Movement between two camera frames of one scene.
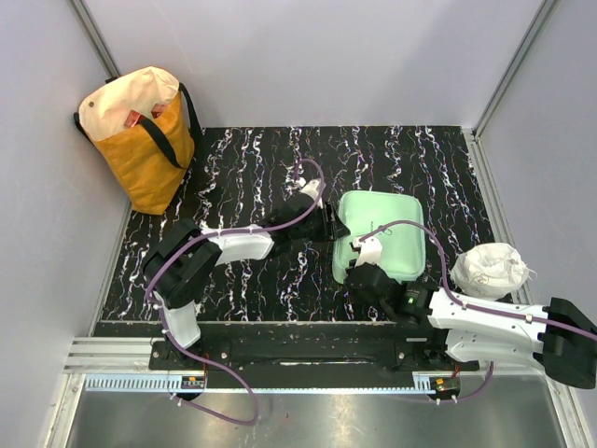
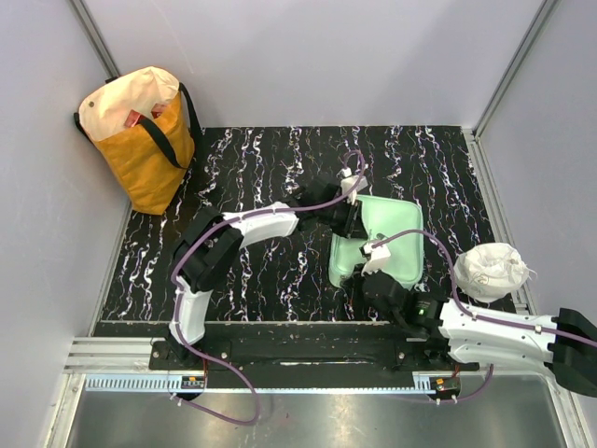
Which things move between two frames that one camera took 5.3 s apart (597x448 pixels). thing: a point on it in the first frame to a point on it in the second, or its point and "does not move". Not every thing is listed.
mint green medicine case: [395, 219] does not move
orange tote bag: [143, 123] does not move
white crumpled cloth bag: [490, 271] does not move
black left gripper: [331, 231] to [353, 226]
